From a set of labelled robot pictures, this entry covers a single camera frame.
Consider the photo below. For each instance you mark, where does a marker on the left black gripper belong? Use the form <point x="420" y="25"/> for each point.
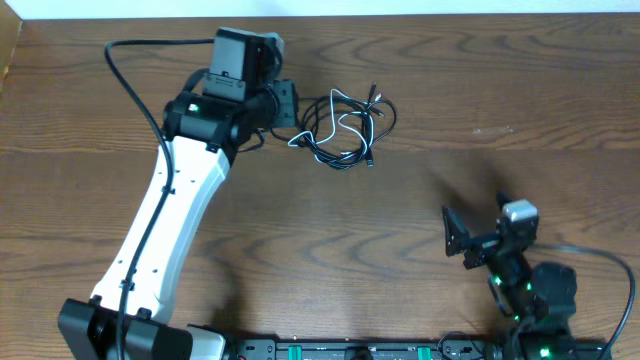
<point x="288" y="103"/>

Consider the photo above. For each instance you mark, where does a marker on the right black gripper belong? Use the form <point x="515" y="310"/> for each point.
<point x="483" y="248"/>

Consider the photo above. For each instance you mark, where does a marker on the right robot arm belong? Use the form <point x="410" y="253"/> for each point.
<point x="540" y="299"/>

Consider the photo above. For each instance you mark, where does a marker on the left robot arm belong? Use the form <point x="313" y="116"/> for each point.
<point x="201" y="131"/>

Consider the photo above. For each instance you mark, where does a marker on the cardboard box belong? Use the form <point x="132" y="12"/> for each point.
<point x="10" y="29"/>

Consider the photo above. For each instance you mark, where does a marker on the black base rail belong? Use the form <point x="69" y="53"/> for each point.
<point x="448" y="348"/>

